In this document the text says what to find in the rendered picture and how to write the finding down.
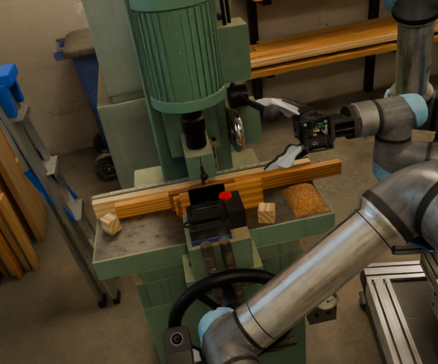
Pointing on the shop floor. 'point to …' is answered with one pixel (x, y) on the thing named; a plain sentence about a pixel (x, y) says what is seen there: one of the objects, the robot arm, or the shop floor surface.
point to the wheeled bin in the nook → (84, 64)
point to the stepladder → (38, 165)
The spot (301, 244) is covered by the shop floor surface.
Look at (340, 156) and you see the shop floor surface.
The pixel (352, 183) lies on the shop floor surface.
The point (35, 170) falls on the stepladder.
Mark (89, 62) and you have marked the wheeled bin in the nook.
